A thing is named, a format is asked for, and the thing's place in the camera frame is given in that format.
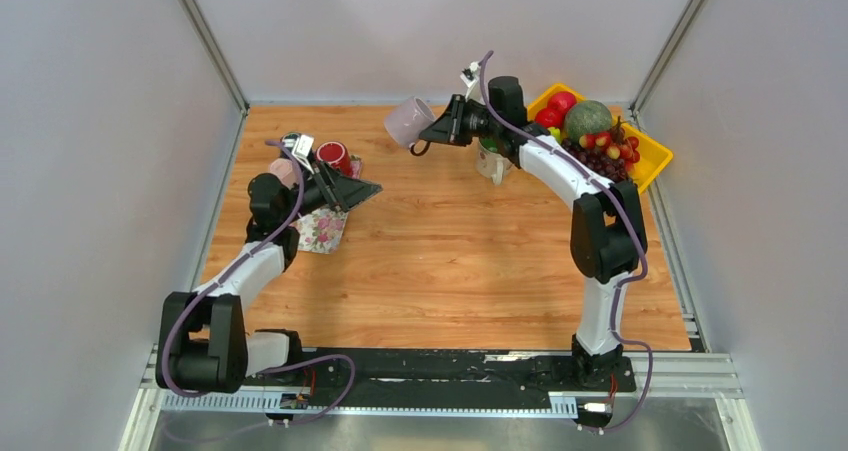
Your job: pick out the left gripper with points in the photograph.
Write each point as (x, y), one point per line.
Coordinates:
(342, 192)

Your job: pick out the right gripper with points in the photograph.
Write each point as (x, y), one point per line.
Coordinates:
(449, 126)

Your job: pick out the mauve mug black handle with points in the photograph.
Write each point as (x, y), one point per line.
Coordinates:
(406, 121)

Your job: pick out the cream floral mug green inside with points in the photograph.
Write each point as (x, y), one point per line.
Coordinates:
(490, 164)

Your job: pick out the pink faceted mug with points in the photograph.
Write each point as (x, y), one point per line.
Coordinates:
(284, 170)

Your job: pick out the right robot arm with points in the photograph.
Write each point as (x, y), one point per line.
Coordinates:
(608, 242)

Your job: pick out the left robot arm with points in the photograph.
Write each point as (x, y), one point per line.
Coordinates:
(203, 344)

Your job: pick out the red mug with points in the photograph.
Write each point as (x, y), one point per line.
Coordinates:
(337, 156)

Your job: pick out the dark green mug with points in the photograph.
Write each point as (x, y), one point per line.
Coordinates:
(290, 139)

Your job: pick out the floral serving tray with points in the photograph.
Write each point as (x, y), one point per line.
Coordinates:
(321, 228)

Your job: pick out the red apple lower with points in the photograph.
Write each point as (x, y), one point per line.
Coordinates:
(550, 118)

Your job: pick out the red apple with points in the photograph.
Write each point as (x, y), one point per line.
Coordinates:
(561, 102)
(550, 118)

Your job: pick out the green pear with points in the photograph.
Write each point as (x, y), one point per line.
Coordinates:
(556, 133)

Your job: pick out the red apple upper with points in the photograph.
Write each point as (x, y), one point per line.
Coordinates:
(561, 102)

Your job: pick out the green melon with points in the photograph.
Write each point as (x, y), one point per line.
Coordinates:
(587, 117)

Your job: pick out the red cherry cluster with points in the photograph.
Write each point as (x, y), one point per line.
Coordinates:
(613, 144)

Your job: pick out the dark purple grape bunch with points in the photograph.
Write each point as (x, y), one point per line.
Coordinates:
(600, 162)

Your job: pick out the yellow plastic bin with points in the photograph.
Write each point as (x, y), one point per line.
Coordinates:
(654, 156)

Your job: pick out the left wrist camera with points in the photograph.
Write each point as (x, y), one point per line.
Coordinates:
(302, 151)

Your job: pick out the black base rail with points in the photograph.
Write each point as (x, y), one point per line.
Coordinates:
(444, 379)

